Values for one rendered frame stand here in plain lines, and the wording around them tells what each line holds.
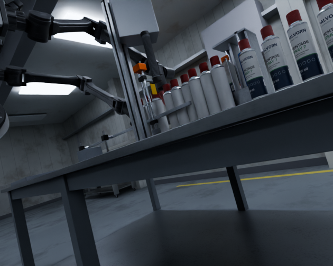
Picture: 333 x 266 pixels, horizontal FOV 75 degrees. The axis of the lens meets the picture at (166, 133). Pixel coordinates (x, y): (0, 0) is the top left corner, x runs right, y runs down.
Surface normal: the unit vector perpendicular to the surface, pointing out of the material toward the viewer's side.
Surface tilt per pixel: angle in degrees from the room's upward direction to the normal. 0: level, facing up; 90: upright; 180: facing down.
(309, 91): 90
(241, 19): 90
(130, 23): 90
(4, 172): 90
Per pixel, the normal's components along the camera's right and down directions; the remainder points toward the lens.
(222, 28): -0.68, 0.12
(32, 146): 0.69, -0.24
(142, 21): 0.18, -0.13
